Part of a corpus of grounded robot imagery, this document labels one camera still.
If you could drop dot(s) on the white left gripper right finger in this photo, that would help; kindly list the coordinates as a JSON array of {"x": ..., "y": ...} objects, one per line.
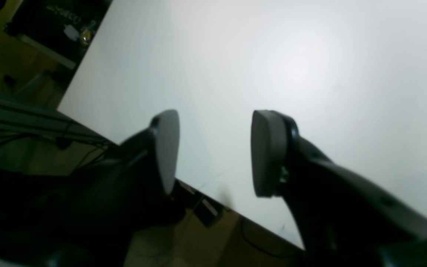
[{"x": 343, "y": 219}]

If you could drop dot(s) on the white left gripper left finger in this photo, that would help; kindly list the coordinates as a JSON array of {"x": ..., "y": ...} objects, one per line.
[{"x": 96, "y": 210}]

